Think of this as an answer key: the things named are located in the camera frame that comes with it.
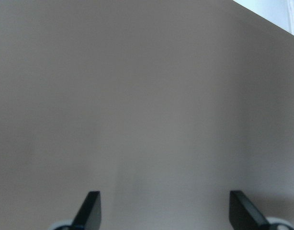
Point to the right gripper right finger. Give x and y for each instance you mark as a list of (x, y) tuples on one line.
[(243, 215)]

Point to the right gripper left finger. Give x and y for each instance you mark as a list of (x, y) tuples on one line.
[(88, 217)]

